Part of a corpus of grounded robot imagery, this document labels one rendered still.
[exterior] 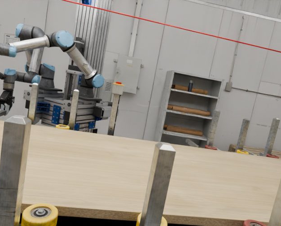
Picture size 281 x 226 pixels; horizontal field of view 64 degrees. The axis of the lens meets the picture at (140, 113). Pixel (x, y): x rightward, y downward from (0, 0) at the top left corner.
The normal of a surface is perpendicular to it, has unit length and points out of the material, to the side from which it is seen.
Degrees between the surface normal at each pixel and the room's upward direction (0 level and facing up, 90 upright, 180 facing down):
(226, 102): 90
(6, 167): 90
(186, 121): 90
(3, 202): 90
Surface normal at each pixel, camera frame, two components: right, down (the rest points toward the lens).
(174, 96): 0.08, 0.15
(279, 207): -0.97, -0.15
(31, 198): 0.18, -0.97
